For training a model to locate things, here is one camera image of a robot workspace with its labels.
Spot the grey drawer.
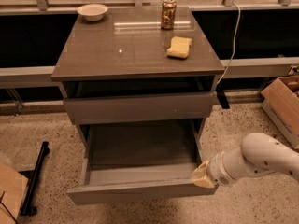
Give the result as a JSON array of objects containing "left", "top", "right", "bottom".
[
  {"left": 64, "top": 92, "right": 216, "bottom": 124},
  {"left": 67, "top": 119, "right": 216, "bottom": 205}
]

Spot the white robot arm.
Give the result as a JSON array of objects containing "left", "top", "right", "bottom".
[{"left": 191, "top": 133, "right": 299, "bottom": 189}]

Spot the grey top drawer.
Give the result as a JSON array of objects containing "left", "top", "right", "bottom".
[{"left": 64, "top": 92, "right": 216, "bottom": 124}]

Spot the grey drawer cabinet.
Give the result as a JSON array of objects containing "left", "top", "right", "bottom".
[{"left": 50, "top": 6, "right": 225, "bottom": 185}]

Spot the cardboard box right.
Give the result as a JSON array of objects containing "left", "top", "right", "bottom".
[{"left": 261, "top": 75, "right": 299, "bottom": 149}]

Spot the cardboard box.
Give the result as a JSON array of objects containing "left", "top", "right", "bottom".
[
  {"left": 0, "top": 161, "right": 28, "bottom": 224},
  {"left": 261, "top": 75, "right": 299, "bottom": 149}
]

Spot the yellow sponge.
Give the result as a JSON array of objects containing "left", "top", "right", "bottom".
[{"left": 166, "top": 36, "right": 192, "bottom": 59}]

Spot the gold soda can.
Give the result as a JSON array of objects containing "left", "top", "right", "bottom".
[{"left": 161, "top": 0, "right": 177, "bottom": 30}]

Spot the black metal stand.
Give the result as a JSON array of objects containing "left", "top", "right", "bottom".
[{"left": 20, "top": 141, "right": 50, "bottom": 216}]

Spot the cardboard box left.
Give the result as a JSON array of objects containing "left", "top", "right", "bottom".
[{"left": 0, "top": 161, "right": 28, "bottom": 224}]

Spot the white bowl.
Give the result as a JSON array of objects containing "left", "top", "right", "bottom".
[{"left": 77, "top": 4, "right": 108, "bottom": 21}]

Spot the white cable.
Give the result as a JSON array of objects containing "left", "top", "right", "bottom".
[{"left": 214, "top": 3, "right": 242, "bottom": 86}]

